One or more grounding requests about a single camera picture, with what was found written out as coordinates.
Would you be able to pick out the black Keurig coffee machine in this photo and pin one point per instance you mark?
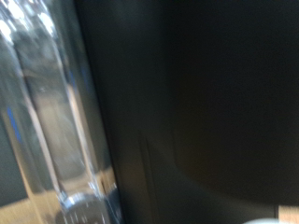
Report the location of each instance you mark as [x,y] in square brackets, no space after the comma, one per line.
[202,109]

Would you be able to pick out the white mug with green tape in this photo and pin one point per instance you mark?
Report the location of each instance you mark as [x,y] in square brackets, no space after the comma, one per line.
[260,222]

